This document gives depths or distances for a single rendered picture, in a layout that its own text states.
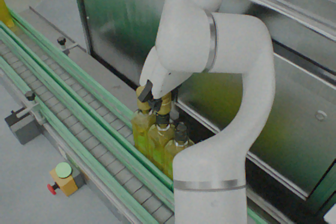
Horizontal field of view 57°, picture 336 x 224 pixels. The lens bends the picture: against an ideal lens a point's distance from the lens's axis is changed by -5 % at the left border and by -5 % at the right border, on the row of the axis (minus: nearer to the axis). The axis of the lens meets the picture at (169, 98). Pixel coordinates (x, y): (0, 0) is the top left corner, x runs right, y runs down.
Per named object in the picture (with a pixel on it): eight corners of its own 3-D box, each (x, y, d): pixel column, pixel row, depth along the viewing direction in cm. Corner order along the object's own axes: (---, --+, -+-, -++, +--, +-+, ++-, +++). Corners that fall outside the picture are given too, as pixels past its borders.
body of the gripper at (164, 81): (185, 15, 54) (173, 56, 64) (140, 41, 49) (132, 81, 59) (217, 43, 52) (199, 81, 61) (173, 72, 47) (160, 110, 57)
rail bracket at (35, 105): (49, 123, 99) (36, 94, 89) (29, 136, 96) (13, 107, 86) (42, 116, 101) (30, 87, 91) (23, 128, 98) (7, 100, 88)
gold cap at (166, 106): (174, 108, 67) (175, 93, 64) (162, 117, 65) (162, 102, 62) (163, 99, 69) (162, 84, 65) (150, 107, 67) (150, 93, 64)
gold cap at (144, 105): (156, 104, 72) (155, 90, 69) (144, 112, 71) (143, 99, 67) (144, 95, 74) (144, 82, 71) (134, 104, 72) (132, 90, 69)
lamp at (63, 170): (74, 172, 93) (72, 167, 91) (62, 181, 91) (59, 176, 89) (66, 163, 95) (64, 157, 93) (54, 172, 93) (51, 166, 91)
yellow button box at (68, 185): (85, 184, 99) (80, 172, 93) (66, 199, 95) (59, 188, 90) (73, 170, 102) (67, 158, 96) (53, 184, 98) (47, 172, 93)
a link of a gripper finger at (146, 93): (164, 62, 54) (171, 71, 59) (132, 95, 54) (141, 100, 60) (168, 67, 54) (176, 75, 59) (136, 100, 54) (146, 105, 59)
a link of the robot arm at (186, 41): (249, 47, 35) (165, 44, 33) (219, 96, 44) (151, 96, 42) (221, -37, 43) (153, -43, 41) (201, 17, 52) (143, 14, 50)
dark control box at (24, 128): (41, 133, 112) (34, 118, 106) (22, 146, 108) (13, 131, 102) (30, 121, 116) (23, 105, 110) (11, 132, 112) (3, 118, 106)
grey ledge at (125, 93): (173, 139, 106) (173, 117, 98) (153, 154, 102) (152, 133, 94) (35, 24, 152) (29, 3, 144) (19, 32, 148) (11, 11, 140)
